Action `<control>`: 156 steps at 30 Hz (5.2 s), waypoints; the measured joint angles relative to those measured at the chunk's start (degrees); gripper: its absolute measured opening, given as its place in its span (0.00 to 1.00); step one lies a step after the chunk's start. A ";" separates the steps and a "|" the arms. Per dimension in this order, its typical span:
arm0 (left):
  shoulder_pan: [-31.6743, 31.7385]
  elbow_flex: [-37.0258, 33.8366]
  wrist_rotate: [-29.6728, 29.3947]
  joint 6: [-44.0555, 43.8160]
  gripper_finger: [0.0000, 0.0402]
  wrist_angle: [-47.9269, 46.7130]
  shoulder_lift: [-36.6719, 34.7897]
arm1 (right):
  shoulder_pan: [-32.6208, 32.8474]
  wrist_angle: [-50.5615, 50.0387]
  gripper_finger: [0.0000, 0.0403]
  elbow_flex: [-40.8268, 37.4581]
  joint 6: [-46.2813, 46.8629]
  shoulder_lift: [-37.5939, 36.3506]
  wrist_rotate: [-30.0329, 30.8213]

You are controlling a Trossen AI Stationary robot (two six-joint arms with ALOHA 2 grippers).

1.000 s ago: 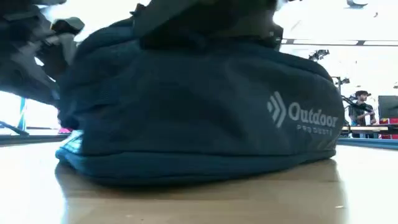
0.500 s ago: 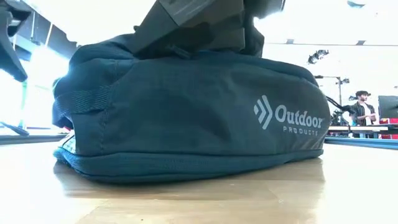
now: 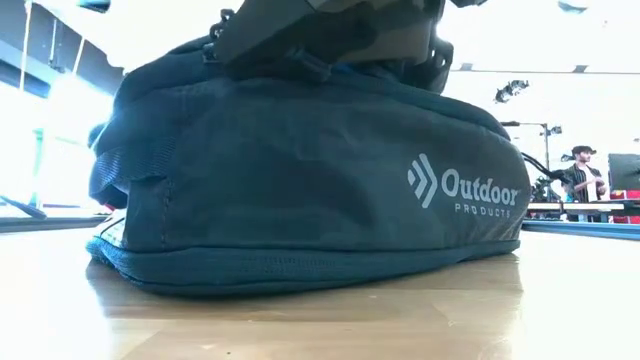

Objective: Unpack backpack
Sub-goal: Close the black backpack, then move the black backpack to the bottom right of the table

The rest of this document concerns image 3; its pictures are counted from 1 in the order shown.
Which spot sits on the background camera gantry post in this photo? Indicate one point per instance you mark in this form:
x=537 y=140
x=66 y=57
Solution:
x=546 y=145

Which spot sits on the blue window post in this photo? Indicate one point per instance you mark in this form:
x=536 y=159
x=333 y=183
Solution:
x=38 y=165

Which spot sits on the dark window beam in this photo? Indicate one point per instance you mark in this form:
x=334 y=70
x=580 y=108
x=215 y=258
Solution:
x=30 y=65

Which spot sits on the background robot arms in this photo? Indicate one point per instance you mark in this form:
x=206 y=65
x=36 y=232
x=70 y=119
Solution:
x=542 y=192

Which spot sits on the red box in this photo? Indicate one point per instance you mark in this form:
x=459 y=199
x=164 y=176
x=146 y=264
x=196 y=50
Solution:
x=627 y=195

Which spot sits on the person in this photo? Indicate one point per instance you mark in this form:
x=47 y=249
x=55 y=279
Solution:
x=582 y=182

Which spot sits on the navy blue backpack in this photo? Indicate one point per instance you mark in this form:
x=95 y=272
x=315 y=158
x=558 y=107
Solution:
x=300 y=190

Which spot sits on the black background monitor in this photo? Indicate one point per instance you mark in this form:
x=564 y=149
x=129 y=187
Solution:
x=625 y=172

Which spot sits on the dark hanging fixture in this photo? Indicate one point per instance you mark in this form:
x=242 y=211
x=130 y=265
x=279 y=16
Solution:
x=571 y=6
x=511 y=91
x=566 y=158
x=95 y=5

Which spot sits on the background work table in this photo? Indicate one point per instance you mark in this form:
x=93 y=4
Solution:
x=575 y=206

